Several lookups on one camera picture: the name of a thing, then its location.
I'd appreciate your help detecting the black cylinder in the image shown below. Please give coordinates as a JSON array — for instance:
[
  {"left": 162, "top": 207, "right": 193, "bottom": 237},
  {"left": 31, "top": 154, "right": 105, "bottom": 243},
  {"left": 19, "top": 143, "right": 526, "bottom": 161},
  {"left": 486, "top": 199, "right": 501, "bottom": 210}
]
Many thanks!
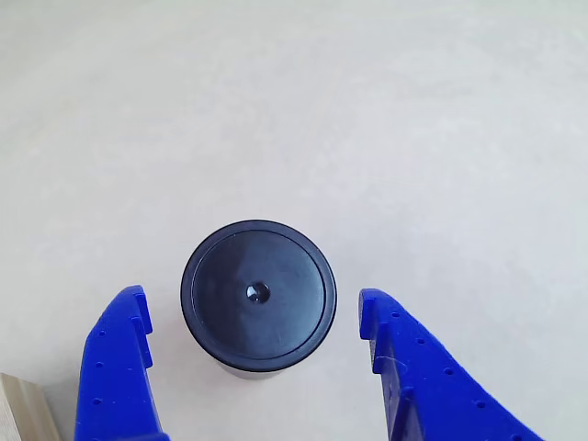
[{"left": 179, "top": 219, "right": 338, "bottom": 383}]

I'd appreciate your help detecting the shallow wooden box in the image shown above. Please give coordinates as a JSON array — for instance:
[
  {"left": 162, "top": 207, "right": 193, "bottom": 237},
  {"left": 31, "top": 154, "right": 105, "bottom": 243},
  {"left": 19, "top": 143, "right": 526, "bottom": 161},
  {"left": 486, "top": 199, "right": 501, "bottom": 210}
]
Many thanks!
[{"left": 0, "top": 371, "right": 63, "bottom": 441}]

